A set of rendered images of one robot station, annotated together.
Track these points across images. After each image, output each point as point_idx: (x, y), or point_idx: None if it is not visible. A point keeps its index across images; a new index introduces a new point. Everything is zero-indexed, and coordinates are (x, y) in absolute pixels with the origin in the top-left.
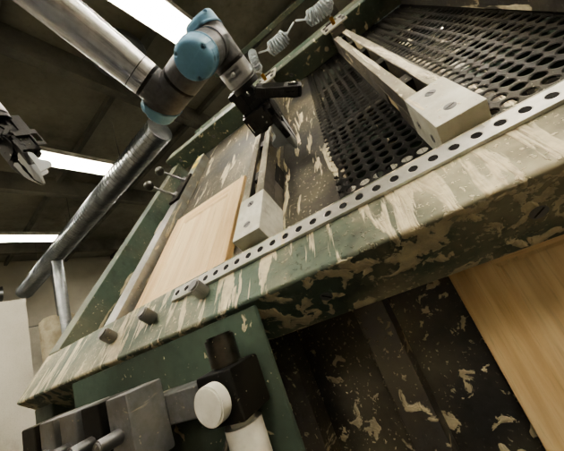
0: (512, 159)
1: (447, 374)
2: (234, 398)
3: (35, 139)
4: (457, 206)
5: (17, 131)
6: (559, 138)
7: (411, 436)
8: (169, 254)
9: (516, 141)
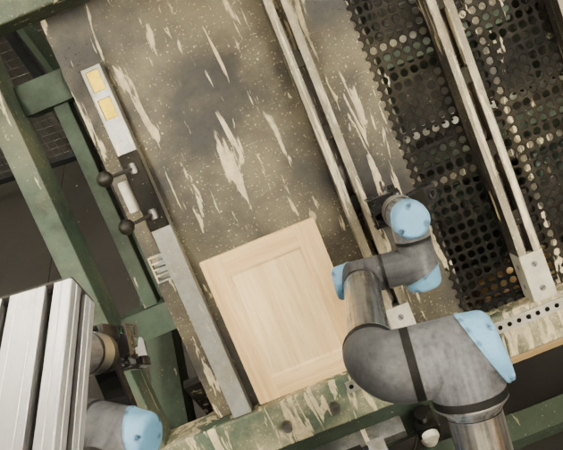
0: (555, 329)
1: None
2: (437, 429)
3: (122, 329)
4: (533, 347)
5: (130, 346)
6: None
7: None
8: (250, 327)
9: (558, 318)
